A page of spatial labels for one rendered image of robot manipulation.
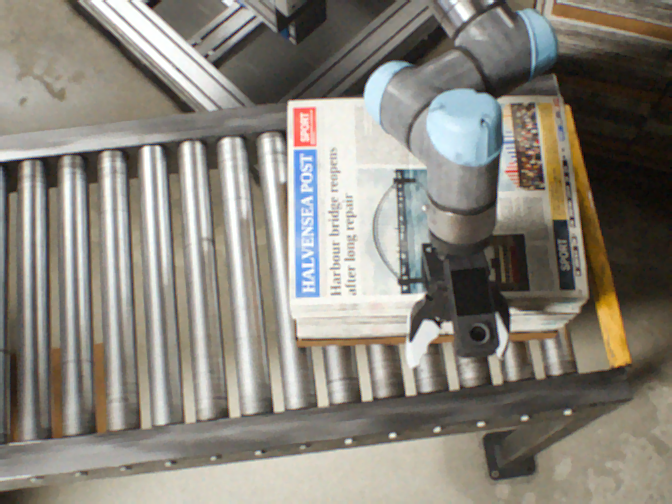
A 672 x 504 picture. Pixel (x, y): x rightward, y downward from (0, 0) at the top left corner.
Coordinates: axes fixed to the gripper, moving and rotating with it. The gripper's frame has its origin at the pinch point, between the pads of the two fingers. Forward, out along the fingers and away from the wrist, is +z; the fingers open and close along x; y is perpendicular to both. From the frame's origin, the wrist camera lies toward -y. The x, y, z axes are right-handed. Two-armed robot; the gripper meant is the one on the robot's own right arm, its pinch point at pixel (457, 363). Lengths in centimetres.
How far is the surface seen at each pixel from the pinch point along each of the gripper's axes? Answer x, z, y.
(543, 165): -14.5, -14.7, 19.4
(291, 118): 17.5, -19.7, 28.1
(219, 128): 29, -6, 50
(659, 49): -57, 3, 80
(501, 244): -7.3, -9.3, 10.8
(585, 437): -44, 87, 51
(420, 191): 1.8, -13.3, 18.0
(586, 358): -47, 77, 67
